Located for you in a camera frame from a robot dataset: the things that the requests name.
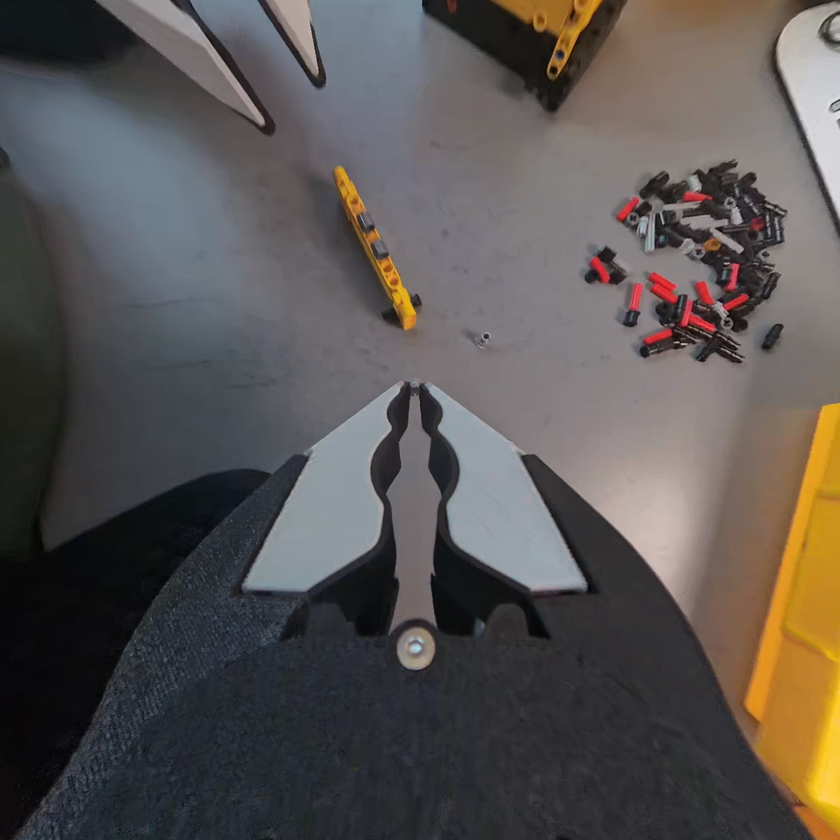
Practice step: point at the pile of small lego pins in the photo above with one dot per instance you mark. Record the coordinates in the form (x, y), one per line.
(658, 337)

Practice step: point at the yellow lego beam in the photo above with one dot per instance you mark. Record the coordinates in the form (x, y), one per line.
(407, 318)

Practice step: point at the yellow storage bin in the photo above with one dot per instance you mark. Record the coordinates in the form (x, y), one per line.
(800, 590)

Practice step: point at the white rounded board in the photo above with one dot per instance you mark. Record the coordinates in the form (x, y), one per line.
(807, 98)

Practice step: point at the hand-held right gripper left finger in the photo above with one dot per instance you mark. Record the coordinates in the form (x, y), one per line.
(328, 512)

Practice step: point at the black padded armrest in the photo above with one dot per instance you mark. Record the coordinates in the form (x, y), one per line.
(98, 590)

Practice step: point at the yellow lego vehicle model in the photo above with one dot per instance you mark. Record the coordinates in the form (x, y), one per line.
(518, 46)

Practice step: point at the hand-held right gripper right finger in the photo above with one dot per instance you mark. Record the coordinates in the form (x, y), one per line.
(505, 518)

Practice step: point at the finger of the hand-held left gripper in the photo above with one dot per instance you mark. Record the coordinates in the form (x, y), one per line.
(295, 26)
(177, 39)

